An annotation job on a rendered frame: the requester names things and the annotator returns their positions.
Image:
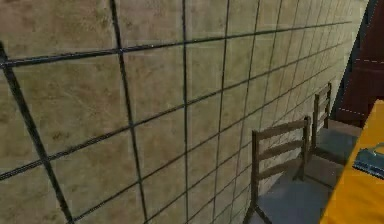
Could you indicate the brown wooden slatted chair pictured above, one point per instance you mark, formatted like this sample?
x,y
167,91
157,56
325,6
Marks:
x,y
255,166
315,113

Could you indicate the dark red brown door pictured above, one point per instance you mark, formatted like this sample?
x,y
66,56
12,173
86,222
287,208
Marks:
x,y
365,73

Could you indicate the grey blue book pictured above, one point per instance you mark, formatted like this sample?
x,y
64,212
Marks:
x,y
368,161

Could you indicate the orange table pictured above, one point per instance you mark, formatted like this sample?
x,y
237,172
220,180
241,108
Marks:
x,y
360,186

